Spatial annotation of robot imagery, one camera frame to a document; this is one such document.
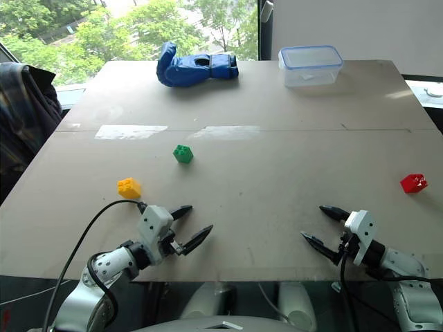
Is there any blue boxing glove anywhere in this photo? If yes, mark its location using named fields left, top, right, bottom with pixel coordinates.
left=156, top=41, right=240, bottom=88

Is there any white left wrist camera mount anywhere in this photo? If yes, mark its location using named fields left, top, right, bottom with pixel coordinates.
left=136, top=205, right=174, bottom=266

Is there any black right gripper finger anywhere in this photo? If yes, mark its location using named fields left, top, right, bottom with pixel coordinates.
left=300, top=231, right=342, bottom=266
left=318, top=205, right=351, bottom=223

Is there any red toy building block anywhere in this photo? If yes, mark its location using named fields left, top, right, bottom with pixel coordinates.
left=399, top=173, right=429, bottom=194

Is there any yellow toy building block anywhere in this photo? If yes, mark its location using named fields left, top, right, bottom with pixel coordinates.
left=116, top=177, right=143, bottom=200

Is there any plaid shirt on chair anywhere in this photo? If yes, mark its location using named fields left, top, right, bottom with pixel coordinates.
left=0, top=62, right=63, bottom=205

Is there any white rounded robot leg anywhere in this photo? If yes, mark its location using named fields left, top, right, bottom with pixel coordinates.
left=276, top=282, right=318, bottom=331

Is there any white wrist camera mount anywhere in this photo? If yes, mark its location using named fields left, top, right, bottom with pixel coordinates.
left=136, top=205, right=174, bottom=266
left=343, top=210, right=379, bottom=266

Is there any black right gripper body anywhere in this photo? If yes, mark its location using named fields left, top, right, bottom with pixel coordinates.
left=332, top=232, right=358, bottom=266

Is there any silver robot torso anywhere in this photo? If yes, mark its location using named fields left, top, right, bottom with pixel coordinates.
left=131, top=317, right=288, bottom=332

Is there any white window handle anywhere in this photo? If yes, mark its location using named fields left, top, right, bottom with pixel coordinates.
left=260, top=0, right=274, bottom=23

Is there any clear plastic storage container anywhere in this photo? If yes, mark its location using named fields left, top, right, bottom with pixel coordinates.
left=278, top=45, right=344, bottom=88

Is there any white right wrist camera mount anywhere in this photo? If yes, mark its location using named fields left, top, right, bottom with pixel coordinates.
left=343, top=210, right=379, bottom=266

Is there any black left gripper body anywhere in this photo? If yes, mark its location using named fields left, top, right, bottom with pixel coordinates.
left=159, top=228, right=184, bottom=257

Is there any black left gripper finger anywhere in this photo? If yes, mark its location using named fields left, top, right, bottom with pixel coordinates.
left=180, top=224, right=214, bottom=257
left=168, top=205, right=193, bottom=220

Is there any green toy building block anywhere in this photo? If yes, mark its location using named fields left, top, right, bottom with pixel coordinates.
left=172, top=144, right=195, bottom=164

